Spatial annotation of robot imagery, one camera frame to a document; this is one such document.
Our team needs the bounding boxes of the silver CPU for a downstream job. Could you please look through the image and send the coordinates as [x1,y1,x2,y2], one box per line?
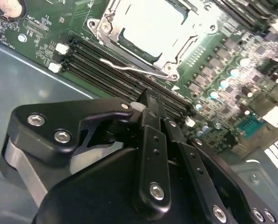
[119,2,191,65]

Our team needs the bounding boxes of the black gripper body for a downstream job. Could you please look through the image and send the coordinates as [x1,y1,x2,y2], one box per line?
[32,147,207,224]

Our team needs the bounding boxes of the wire locking lever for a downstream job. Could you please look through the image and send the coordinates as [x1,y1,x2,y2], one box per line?
[100,57,178,80]

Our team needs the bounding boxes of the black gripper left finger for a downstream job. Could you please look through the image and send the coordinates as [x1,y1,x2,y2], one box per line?
[0,90,173,215]

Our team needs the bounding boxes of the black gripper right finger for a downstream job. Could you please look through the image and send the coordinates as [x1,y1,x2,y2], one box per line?
[153,99,278,224]

